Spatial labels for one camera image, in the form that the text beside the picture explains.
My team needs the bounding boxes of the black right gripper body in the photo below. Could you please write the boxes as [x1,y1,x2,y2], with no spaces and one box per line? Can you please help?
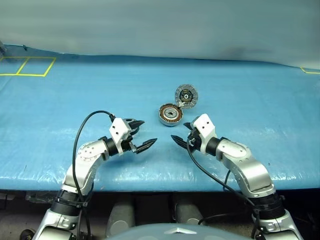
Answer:
[186,126,202,152]

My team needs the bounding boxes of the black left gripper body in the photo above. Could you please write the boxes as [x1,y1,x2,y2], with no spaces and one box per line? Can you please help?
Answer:
[121,118,140,154]

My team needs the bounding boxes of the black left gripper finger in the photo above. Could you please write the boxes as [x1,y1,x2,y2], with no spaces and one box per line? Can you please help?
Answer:
[130,120,146,135]
[131,137,158,155]

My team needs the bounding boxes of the round motor housing copper windings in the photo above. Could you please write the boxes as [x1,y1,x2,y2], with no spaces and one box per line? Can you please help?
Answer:
[158,103,185,128]

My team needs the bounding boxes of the round silver rotor disc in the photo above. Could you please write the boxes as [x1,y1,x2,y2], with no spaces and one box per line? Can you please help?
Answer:
[174,84,199,109]

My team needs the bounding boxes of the blue plastic table cover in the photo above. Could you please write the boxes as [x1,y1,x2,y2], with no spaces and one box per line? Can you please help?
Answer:
[0,44,320,193]

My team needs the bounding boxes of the grey rounded shape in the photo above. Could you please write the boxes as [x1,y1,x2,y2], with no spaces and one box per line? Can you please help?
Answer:
[109,199,136,238]
[174,201,203,226]

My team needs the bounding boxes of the grey-blue robot torso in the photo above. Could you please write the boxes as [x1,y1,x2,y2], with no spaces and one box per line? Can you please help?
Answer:
[104,223,221,240]

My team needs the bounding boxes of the pale grey backdrop sheet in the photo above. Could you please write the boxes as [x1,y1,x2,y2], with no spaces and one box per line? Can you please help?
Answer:
[0,0,320,69]

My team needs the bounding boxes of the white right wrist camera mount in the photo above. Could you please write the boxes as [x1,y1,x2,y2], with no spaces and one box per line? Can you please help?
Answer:
[191,113,217,155]

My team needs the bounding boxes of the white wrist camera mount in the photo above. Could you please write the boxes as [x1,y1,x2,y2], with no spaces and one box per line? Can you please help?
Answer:
[191,113,217,155]
[108,117,134,156]

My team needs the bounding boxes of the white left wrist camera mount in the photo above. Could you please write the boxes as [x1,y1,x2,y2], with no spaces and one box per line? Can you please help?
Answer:
[108,117,134,156]

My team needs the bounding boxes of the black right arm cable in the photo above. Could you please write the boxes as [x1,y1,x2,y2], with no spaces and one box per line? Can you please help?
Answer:
[186,134,263,240]

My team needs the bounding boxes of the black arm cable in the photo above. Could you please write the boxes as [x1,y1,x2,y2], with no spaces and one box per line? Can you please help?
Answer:
[186,134,263,240]
[72,110,116,240]

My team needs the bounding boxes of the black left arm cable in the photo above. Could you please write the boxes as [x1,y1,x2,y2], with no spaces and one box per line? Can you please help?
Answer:
[72,110,116,240]

